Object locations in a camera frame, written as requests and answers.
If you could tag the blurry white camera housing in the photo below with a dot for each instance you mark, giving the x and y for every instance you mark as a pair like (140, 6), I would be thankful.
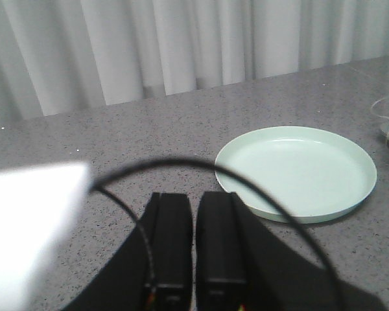
(39, 206)

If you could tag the white pleated curtain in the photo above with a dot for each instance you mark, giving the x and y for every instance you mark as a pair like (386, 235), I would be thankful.
(59, 56)

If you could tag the light green round plate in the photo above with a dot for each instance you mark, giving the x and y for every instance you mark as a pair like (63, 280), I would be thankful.
(318, 176)

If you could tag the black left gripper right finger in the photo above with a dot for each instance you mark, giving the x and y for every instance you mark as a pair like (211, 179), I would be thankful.
(241, 265)

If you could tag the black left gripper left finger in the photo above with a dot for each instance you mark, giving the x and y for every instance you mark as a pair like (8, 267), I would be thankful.
(124, 282)

